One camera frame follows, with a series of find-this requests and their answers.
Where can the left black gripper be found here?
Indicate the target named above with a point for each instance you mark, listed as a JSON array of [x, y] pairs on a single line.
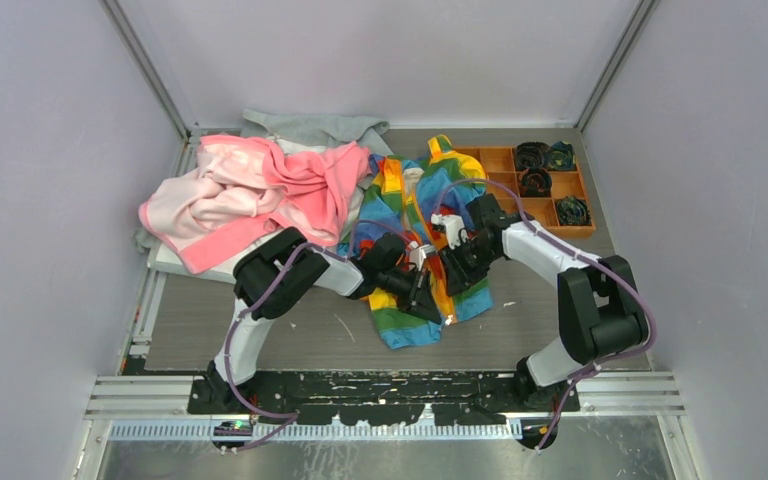
[[419, 301]]

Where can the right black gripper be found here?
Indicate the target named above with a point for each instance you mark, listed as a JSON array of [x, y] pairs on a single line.
[[458, 278]]

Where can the rainbow striped zip jacket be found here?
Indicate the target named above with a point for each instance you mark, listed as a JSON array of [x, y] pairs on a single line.
[[402, 196]]

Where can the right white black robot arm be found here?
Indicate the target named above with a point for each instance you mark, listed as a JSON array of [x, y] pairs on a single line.
[[599, 310]]

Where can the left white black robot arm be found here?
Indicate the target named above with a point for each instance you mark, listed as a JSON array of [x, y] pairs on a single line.
[[270, 280]]

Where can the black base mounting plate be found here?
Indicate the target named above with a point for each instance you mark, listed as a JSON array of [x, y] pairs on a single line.
[[455, 397]]

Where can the orange compartment tray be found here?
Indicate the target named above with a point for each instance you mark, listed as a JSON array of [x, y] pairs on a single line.
[[498, 164]]

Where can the blue green rolled tie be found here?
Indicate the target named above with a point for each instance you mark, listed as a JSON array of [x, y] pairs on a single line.
[[572, 211]]

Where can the dark rolled tie back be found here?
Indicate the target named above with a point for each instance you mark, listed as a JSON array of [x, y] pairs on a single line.
[[529, 155]]

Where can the pink fleece garment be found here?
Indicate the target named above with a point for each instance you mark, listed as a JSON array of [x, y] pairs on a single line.
[[245, 188]]

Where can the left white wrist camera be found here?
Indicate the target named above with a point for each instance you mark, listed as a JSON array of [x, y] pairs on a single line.
[[420, 255]]

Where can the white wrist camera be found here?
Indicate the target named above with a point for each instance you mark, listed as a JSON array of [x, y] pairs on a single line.
[[420, 255], [452, 227]]

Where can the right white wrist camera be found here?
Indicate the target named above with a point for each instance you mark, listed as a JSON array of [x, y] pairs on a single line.
[[452, 227]]

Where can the silver slotted aluminium rail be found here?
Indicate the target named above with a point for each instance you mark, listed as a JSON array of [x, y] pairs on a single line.
[[239, 430]]

